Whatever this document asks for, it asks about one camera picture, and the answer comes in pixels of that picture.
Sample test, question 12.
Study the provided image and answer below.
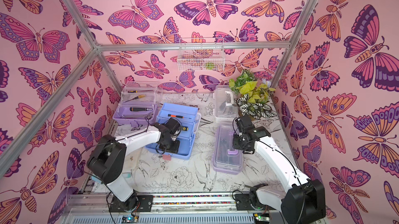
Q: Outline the blue toolbox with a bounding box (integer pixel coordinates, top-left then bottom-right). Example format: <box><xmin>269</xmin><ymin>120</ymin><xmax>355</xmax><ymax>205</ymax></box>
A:
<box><xmin>145</xmin><ymin>103</ymin><xmax>201</xmax><ymax>160</ymax></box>

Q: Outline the white toolbox clear lid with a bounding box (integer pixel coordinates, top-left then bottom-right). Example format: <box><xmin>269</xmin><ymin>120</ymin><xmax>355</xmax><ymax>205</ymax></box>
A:
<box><xmin>214</xmin><ymin>85</ymin><xmax>239</xmax><ymax>123</ymax></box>

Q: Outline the purple toolbox clear lid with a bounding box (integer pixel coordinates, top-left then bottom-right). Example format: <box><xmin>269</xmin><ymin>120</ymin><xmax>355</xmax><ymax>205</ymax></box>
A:
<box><xmin>212</xmin><ymin>122</ymin><xmax>243</xmax><ymax>175</ymax></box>

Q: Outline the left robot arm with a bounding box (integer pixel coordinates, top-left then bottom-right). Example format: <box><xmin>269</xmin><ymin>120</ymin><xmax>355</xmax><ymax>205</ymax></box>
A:
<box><xmin>87</xmin><ymin>118</ymin><xmax>182</xmax><ymax>212</ymax></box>

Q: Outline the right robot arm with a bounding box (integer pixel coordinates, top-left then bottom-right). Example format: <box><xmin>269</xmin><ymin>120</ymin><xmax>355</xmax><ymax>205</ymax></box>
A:
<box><xmin>232</xmin><ymin>116</ymin><xmax>326</xmax><ymax>224</ymax></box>

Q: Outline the small orange black screwdriver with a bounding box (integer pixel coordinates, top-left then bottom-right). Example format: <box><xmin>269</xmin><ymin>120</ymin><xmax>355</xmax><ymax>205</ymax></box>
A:
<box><xmin>168</xmin><ymin>114</ymin><xmax>185</xmax><ymax>119</ymax></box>

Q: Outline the potted leafy plant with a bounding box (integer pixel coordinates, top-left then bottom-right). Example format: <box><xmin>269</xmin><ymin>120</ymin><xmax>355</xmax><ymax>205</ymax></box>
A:
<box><xmin>228</xmin><ymin>70</ymin><xmax>277</xmax><ymax>120</ymax></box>

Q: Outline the white wire basket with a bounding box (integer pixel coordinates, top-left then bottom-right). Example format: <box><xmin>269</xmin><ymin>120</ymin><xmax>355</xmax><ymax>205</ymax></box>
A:
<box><xmin>176</xmin><ymin>37</ymin><xmax>225</xmax><ymax>72</ymax></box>

